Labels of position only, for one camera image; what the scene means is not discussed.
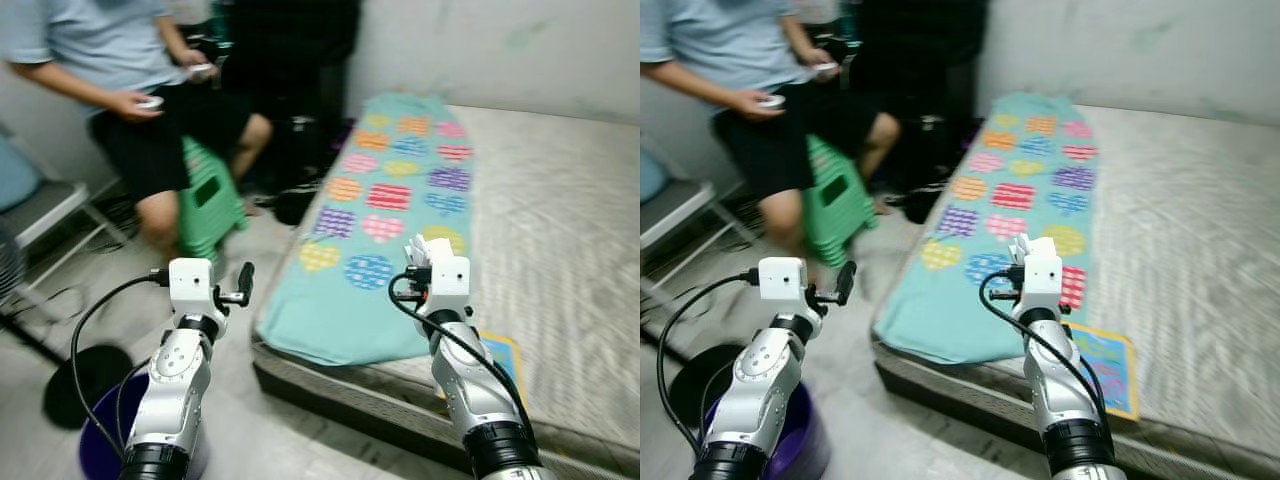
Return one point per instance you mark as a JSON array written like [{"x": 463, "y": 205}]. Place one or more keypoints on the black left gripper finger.
[
  {"x": 246, "y": 282},
  {"x": 846, "y": 282}
]

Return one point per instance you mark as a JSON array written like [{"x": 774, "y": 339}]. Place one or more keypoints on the yellow and blue picture book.
[
  {"x": 1110, "y": 370},
  {"x": 505, "y": 365}
]

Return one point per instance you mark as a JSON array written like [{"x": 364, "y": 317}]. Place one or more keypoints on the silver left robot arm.
[
  {"x": 175, "y": 395},
  {"x": 760, "y": 395}
]

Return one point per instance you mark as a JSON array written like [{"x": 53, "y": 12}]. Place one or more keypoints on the teal blanket with colourful hearts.
[
  {"x": 960, "y": 320},
  {"x": 340, "y": 320}
]

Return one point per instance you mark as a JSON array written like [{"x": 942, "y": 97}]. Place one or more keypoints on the green plastic stool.
[
  {"x": 840, "y": 200},
  {"x": 210, "y": 195}
]

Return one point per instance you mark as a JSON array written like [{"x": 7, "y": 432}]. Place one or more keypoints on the grey quilted mattress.
[
  {"x": 560, "y": 260},
  {"x": 1190, "y": 260}
]

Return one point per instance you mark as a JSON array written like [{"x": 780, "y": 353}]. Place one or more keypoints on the purple plastic bin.
[
  {"x": 95, "y": 465},
  {"x": 810, "y": 450}
]

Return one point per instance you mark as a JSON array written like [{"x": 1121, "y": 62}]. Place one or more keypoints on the white handheld controller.
[
  {"x": 203, "y": 71},
  {"x": 770, "y": 101},
  {"x": 150, "y": 102},
  {"x": 825, "y": 70}
]

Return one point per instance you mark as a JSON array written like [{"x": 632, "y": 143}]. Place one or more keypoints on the black fabric cabinet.
[
  {"x": 920, "y": 80},
  {"x": 290, "y": 80}
]

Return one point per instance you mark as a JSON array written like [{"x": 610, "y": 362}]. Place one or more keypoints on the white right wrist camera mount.
[
  {"x": 1043, "y": 280},
  {"x": 450, "y": 282}
]

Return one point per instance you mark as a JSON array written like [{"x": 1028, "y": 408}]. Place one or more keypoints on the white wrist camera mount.
[
  {"x": 450, "y": 282},
  {"x": 190, "y": 285},
  {"x": 782, "y": 283},
  {"x": 1043, "y": 280}
]

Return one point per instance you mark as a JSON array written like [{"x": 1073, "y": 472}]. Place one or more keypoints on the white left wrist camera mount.
[
  {"x": 190, "y": 285},
  {"x": 782, "y": 283}
]

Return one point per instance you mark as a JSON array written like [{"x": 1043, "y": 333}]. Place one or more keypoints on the black pedestal fan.
[
  {"x": 100, "y": 380},
  {"x": 695, "y": 385}
]

